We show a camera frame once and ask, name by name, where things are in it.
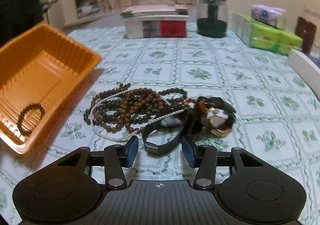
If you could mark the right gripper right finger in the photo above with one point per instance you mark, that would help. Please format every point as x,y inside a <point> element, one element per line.
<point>203,157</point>

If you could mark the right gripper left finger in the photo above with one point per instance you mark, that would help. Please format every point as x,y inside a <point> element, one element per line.
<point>117,157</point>

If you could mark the black gold wristwatch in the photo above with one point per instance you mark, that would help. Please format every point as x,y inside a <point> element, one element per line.
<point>217,115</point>

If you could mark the black fitness band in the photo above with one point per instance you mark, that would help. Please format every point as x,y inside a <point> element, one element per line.
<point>161,135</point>

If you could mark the orange plastic tray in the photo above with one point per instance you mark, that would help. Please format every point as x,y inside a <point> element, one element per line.
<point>42,70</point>

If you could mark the floral green white tablecloth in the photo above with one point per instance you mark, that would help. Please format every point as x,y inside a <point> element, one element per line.
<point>277,114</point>

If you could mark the green tissue pack bundle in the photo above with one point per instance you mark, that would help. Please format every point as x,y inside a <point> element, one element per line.
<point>255,34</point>

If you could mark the thick white red book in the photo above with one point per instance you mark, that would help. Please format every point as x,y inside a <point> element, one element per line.
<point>156,26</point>

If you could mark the long white box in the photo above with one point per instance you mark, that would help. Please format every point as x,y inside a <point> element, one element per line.
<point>307,67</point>

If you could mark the dark green glass humidifier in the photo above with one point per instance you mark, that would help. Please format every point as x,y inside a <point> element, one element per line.
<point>212,18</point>

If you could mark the pink cover book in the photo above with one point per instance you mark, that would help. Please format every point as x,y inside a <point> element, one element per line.
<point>154,10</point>

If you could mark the purple tissue pack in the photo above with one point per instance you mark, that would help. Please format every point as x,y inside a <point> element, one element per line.
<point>272,16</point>

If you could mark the dark brown wooden box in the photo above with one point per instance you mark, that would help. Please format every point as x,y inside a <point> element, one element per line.
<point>307,31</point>

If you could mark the black puffer jacket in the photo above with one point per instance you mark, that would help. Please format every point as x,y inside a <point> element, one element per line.
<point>18,16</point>

